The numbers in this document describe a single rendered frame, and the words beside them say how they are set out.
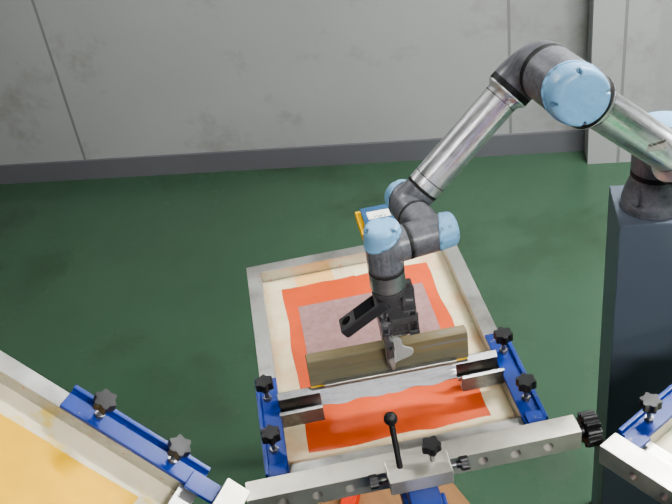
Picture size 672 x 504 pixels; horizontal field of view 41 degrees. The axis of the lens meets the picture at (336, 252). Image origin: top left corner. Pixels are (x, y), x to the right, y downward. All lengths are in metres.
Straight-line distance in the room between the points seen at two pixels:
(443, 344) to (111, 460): 0.73
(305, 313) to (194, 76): 2.69
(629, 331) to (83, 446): 1.36
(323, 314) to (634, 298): 0.78
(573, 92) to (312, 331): 0.95
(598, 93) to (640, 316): 0.77
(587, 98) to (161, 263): 3.01
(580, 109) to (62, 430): 1.14
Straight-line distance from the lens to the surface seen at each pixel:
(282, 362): 2.22
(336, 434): 2.02
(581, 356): 3.60
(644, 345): 2.41
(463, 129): 1.86
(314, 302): 2.38
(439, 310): 2.30
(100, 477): 1.74
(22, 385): 1.77
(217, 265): 4.30
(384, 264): 1.77
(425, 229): 1.78
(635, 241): 2.20
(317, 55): 4.68
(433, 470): 1.77
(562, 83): 1.72
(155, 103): 5.00
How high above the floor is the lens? 2.41
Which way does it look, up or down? 35 degrees down
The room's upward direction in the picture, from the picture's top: 9 degrees counter-clockwise
